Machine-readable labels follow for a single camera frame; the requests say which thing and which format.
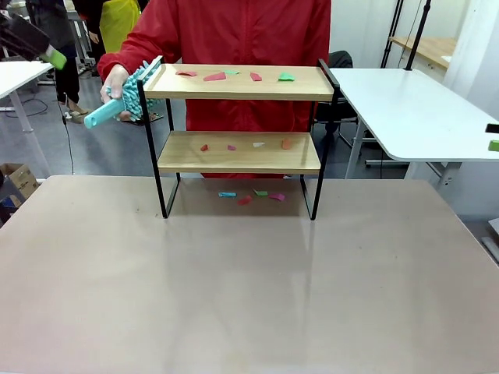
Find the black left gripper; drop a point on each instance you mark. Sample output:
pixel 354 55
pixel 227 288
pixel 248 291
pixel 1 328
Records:
pixel 21 35

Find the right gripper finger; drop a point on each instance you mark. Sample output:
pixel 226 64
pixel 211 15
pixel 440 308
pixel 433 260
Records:
pixel 494 145
pixel 492 128

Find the teal chenille duster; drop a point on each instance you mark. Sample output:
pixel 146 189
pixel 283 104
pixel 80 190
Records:
pixel 134 91

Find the person's right forearm red sleeve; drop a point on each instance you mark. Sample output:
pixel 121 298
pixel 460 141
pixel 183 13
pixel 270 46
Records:
pixel 111 63

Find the two-tier wooden metal shelf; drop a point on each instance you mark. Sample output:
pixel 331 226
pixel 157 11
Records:
pixel 234 90

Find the person's right hand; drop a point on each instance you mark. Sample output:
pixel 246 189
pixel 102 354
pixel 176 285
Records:
pixel 111 83

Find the bystander in dark clothes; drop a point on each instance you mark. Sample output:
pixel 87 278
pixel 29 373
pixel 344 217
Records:
pixel 58 23

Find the bystander in yellow apron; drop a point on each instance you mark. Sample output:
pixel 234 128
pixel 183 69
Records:
pixel 117 23

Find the white table with rounded corner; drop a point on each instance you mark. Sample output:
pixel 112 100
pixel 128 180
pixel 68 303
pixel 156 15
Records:
pixel 409 113

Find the light wooden table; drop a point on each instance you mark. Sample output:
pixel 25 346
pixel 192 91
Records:
pixel 425 48

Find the black pole stand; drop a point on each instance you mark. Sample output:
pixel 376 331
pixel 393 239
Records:
pixel 418 35

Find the cardboard box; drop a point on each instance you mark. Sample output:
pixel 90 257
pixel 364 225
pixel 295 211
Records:
pixel 19 177

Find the black tripod legs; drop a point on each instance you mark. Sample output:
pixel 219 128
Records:
pixel 391 33

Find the large red paper scrap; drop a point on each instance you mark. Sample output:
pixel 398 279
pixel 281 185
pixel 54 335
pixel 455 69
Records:
pixel 215 77

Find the black office chair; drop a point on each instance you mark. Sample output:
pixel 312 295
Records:
pixel 340 62

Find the green paper scrap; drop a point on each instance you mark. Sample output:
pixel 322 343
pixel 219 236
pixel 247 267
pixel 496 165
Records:
pixel 232 71
pixel 285 77
pixel 260 192

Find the person's red jacket torso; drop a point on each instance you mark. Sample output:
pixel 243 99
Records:
pixel 249 39

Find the orange paper scrap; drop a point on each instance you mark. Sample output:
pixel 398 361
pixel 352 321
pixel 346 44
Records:
pixel 286 144

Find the blue paper scrap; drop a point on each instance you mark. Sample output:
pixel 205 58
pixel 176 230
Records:
pixel 227 194

